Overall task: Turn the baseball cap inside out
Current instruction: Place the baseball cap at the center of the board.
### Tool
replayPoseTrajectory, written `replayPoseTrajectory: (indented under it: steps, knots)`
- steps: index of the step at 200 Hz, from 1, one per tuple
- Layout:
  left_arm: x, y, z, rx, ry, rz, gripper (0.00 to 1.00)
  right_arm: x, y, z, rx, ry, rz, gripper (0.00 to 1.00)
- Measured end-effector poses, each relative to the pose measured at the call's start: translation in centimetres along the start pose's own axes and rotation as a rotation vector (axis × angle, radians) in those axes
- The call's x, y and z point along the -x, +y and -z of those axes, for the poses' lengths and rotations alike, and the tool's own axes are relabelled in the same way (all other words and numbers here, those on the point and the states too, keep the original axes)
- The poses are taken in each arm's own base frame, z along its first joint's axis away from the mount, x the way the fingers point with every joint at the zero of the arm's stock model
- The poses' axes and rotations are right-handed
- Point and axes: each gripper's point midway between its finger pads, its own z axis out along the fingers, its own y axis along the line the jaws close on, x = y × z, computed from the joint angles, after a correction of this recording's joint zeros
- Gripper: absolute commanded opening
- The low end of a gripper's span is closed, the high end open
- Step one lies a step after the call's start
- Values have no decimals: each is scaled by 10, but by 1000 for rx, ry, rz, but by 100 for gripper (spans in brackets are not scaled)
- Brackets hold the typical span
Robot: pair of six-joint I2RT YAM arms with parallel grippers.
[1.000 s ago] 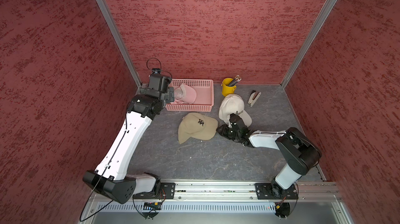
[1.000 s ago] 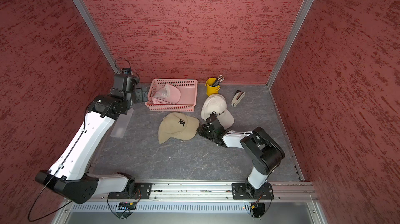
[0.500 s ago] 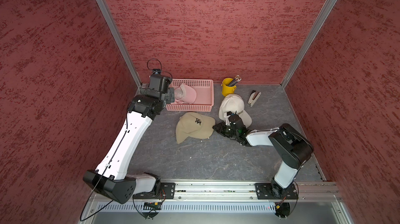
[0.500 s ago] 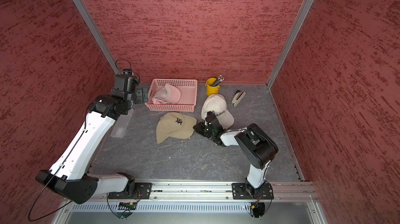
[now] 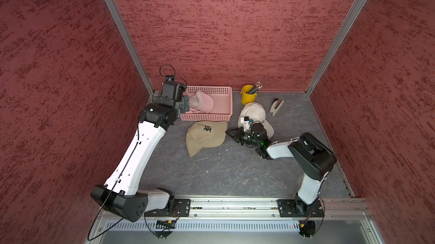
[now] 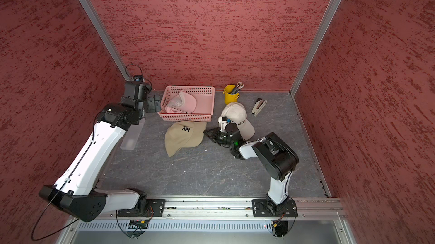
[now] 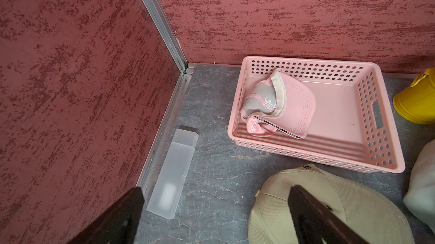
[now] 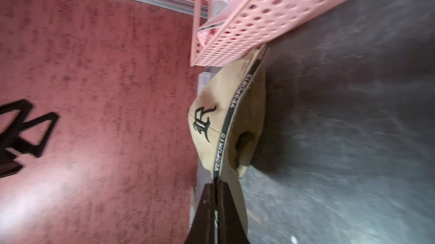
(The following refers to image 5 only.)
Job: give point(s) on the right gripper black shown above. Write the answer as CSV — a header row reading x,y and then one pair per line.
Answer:
x,y
238,135

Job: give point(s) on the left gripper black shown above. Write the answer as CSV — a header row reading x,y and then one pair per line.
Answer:
x,y
183,104

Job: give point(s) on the pink cloth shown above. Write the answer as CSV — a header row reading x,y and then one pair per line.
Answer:
x,y
201,103

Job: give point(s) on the white Colorado baseball cap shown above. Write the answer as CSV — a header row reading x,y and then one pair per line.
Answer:
x,y
256,112

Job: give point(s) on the beige baseball cap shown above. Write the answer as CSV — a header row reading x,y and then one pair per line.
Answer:
x,y
205,134

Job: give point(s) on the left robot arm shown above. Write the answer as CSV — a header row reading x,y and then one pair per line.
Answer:
x,y
120,194

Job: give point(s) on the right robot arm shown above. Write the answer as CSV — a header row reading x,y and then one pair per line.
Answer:
x,y
315,159

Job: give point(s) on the yellow pencil cup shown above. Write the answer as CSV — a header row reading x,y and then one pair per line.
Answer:
x,y
245,96

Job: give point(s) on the pink plastic basket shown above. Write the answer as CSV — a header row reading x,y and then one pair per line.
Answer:
x,y
223,104

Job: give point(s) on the beige stapler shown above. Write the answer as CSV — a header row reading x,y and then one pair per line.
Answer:
x,y
275,107

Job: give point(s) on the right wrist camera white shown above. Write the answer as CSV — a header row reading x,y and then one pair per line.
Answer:
x,y
245,123

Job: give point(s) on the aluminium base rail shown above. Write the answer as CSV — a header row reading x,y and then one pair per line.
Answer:
x,y
264,208

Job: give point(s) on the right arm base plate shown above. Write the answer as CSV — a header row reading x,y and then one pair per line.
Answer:
x,y
289,208

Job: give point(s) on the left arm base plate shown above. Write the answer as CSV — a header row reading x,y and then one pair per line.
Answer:
x,y
177,208

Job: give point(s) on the left corner aluminium post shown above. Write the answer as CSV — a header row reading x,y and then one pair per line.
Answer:
x,y
126,37

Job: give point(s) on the corner aluminium post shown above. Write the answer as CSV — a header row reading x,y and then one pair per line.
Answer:
x,y
126,37
345,27

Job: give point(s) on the right corner aluminium post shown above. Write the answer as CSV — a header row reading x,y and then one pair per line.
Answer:
x,y
345,27

